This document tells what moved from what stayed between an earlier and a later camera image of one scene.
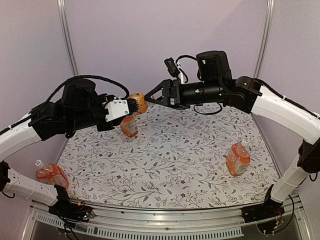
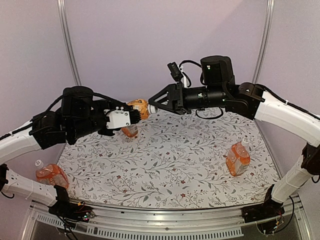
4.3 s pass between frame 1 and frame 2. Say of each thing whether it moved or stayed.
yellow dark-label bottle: moved
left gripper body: moved
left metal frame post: stayed
